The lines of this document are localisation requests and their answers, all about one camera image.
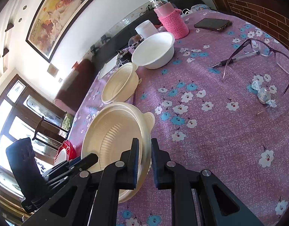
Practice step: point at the wooden brick-pattern cabinet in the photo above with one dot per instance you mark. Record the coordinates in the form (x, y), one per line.
(268, 15)

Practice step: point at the brown armchair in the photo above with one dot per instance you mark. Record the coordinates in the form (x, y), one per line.
(75, 87)

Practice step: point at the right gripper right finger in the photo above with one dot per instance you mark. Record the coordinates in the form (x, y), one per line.
(198, 198)

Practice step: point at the white foam bowl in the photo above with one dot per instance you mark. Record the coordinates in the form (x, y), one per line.
(155, 51)

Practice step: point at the black clear pen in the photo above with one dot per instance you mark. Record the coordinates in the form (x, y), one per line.
(235, 59)

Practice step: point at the dark wooden chair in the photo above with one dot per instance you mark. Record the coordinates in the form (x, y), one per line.
(50, 134)

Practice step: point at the white foam plate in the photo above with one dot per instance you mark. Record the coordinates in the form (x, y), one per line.
(61, 158)

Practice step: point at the black smartphone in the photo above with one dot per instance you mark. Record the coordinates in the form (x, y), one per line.
(213, 24)

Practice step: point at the large cream plastic bowl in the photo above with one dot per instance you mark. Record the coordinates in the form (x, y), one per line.
(111, 133)

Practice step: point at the small cream plastic bowl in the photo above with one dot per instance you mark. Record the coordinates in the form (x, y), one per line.
(121, 85)

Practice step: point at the purple-framed eyeglasses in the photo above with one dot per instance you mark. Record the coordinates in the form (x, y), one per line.
(270, 67)

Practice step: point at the black sofa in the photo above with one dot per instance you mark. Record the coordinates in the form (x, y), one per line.
(111, 44)

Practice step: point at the red wedding plate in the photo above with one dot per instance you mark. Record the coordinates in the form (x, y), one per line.
(67, 148)

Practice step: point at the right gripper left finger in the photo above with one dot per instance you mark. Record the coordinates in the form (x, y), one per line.
(79, 197)

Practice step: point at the pink knit-sleeved thermos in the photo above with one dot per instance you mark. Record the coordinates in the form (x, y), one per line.
(170, 17)

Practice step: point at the wrapped candy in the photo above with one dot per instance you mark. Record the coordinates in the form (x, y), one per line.
(263, 95)
(256, 85)

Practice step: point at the white folded paper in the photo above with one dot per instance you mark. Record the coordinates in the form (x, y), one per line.
(106, 68)

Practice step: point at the framed wall painting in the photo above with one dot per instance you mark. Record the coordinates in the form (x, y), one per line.
(51, 22)

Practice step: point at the purple floral tablecloth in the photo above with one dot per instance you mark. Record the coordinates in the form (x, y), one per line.
(204, 123)

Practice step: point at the white plastic jar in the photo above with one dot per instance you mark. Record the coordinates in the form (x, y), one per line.
(146, 29)

